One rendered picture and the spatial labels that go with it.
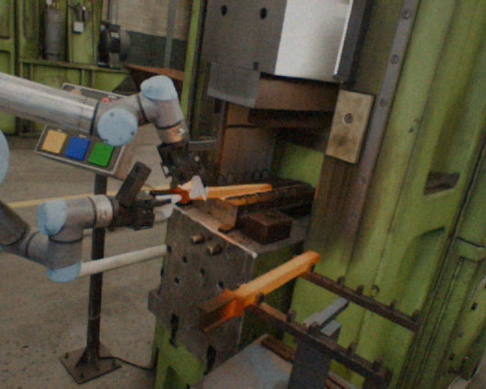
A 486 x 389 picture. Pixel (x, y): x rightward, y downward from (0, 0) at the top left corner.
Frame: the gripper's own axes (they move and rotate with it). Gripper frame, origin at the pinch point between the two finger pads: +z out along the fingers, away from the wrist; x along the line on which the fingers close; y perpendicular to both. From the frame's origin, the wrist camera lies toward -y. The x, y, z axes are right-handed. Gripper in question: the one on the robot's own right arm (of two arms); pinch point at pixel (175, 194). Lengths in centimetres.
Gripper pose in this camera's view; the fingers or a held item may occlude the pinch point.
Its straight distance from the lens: 117.7
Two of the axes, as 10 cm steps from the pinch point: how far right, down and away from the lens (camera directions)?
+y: -1.6, 9.4, 3.0
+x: 6.8, 3.3, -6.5
